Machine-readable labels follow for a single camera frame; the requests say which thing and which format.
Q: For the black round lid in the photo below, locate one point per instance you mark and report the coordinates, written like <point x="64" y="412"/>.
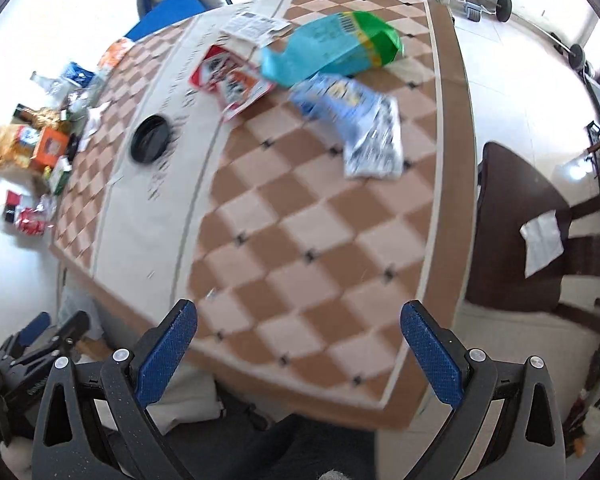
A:
<point x="150" y="139"/>

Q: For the white tissue on chair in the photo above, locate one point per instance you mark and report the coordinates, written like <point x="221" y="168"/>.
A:
<point x="543" y="242"/>

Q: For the silver panda foil wrapper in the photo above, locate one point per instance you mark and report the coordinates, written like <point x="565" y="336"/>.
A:
<point x="372" y="141"/>

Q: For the checkered brown tablecloth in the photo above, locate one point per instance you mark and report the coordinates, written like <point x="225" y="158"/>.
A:
<point x="298" y="273"/>

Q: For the white cardboard box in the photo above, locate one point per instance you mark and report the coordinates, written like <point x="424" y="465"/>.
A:
<point x="257" y="29"/>

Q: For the orange snack box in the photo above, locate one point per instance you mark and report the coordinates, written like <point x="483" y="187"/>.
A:
<point x="51" y="146"/>

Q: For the dark wooden chair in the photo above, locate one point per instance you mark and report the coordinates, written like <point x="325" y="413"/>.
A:
<point x="522" y="247"/>

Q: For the light blue bear bag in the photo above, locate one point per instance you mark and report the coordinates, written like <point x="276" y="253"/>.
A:
<point x="350" y="107"/>

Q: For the red white snack packet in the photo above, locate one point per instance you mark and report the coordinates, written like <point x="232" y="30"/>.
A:
<point x="236" y="83"/>

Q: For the blue green snack bag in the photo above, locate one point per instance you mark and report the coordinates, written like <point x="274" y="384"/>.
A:
<point x="345" y="44"/>

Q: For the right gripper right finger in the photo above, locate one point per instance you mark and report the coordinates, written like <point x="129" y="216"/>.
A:
<point x="527" y="440"/>

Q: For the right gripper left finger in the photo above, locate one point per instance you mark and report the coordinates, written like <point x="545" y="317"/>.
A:
<point x="70" y="441"/>

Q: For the red packet on floor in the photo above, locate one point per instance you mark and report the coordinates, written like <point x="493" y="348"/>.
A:
<point x="31" y="222"/>

